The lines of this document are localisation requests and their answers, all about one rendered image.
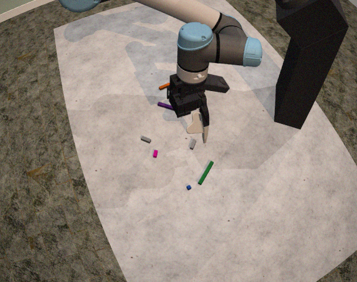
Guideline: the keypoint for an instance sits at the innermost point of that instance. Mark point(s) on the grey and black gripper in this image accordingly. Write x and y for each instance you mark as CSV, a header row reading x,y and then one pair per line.
x,y
184,98

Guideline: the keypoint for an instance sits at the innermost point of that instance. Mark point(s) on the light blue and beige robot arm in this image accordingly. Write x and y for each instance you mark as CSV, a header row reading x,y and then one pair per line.
x,y
207,37

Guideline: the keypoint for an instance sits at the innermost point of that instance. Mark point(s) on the orange rod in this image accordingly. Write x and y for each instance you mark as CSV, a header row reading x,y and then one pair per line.
x,y
164,86

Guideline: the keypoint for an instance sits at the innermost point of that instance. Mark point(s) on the purple rod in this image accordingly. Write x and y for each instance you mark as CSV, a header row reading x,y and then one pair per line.
x,y
165,105

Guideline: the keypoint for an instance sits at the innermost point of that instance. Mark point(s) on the green rod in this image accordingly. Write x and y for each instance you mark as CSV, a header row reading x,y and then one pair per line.
x,y
205,173

